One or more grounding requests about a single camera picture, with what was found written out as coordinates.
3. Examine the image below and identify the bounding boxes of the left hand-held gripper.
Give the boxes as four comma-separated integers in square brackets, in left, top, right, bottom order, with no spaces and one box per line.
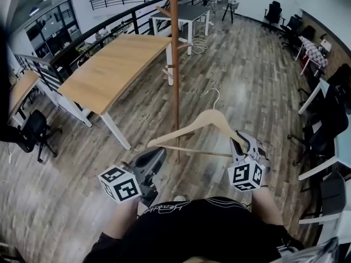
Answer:
[98,147,167,208]

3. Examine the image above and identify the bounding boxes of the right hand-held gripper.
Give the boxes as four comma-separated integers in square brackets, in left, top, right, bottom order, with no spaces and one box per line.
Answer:
[227,130,272,193]

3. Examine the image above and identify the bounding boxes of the wooden clothes hanger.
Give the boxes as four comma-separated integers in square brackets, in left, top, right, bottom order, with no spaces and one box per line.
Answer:
[146,88,240,158]

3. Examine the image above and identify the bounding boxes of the brown wooden coat rack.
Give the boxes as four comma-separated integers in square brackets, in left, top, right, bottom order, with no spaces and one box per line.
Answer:
[155,0,194,164]

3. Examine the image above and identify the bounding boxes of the person's left forearm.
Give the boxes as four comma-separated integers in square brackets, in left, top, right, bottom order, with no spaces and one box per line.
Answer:
[104,196,141,242]

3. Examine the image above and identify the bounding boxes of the person's right forearm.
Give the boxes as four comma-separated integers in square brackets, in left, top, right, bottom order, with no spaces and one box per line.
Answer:
[251,184,285,227]

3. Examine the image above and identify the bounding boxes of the person's black shirt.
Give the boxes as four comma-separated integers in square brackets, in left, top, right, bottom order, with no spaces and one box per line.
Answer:
[82,197,305,263]

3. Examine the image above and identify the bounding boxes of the black office chair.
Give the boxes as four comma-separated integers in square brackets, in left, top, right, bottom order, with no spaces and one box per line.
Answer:
[279,14,304,50]
[16,109,63,164]
[287,85,350,165]
[261,1,284,31]

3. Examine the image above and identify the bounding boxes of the large wooden table white legs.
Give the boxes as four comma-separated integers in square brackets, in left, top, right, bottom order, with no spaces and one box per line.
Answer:
[56,33,174,151]

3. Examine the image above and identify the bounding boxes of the black-backed white chair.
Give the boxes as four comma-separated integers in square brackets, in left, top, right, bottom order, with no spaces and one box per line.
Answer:
[297,170,348,226]

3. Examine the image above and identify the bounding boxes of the checkered cloth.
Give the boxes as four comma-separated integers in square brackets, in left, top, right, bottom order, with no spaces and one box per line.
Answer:
[298,35,329,68]

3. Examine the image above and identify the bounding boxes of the black tripod stand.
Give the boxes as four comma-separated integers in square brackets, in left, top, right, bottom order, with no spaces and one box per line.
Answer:
[220,0,240,24]

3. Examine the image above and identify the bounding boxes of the black metal railing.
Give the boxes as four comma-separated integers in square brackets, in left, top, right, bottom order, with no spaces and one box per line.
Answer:
[13,0,205,92]

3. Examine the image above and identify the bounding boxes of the grey table white legs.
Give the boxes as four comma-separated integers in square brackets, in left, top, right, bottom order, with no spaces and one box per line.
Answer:
[150,3,211,56]

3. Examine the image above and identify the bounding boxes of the small wooden desk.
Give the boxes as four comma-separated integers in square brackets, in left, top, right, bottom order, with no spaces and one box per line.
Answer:
[7,69,42,125]

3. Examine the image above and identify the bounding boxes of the black-framed glass partition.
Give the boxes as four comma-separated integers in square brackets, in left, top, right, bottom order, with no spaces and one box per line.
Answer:
[24,0,83,60]

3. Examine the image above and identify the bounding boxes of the white cable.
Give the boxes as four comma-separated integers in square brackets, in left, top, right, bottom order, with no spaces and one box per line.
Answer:
[177,23,215,55]

